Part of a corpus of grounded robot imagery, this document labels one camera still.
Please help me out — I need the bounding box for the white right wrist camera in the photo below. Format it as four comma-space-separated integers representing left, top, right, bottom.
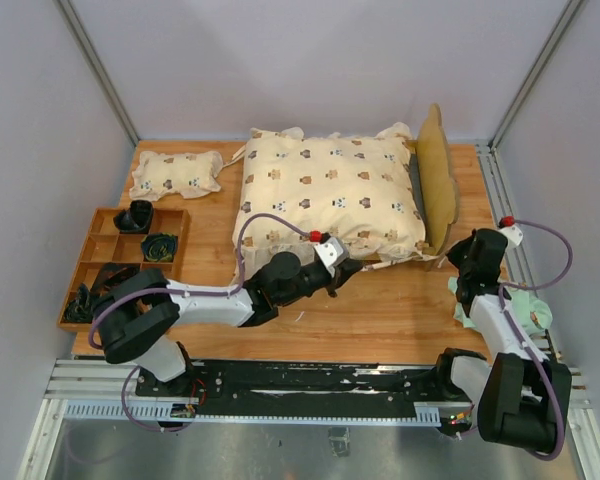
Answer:
498, 216, 523, 249

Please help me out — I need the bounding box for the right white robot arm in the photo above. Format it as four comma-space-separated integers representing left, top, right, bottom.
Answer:
432, 216, 572, 461

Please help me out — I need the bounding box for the wooden pet bed frame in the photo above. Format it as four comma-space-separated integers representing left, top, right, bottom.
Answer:
359, 103, 460, 274

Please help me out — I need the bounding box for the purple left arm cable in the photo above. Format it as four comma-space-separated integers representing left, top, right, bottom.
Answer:
88, 213, 314, 434

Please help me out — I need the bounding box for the dark patterned sock bottom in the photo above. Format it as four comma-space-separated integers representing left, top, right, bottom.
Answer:
62, 283, 99, 324

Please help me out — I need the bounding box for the mint green cloth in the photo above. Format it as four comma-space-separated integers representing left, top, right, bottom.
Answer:
447, 276, 553, 336

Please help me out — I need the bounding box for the cream animal print mattress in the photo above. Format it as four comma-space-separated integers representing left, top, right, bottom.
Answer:
233, 122, 426, 277

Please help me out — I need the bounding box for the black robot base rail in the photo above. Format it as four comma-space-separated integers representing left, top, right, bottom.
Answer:
135, 360, 474, 417

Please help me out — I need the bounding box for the small animal print pillow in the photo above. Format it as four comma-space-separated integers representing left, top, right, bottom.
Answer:
129, 151, 224, 202

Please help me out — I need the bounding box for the rolled dark green sock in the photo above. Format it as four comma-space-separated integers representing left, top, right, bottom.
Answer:
140, 232, 178, 263

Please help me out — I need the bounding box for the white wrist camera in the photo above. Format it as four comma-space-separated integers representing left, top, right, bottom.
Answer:
309, 230, 349, 277
498, 216, 523, 249

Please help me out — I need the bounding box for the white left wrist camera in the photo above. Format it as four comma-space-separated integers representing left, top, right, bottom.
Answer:
309, 230, 349, 277

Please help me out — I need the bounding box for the white slotted cable duct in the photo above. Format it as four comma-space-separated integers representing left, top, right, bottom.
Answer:
64, 400, 442, 427

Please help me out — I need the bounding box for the dark folded sock middle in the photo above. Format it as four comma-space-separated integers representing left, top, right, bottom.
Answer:
90, 262, 140, 296

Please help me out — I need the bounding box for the wooden compartment tray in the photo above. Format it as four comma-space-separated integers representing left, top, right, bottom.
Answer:
56, 207, 190, 332

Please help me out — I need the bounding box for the black rolled sock top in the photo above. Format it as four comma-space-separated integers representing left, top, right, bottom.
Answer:
113, 200, 154, 234

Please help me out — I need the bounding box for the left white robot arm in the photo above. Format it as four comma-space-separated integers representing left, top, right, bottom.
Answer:
90, 252, 363, 397

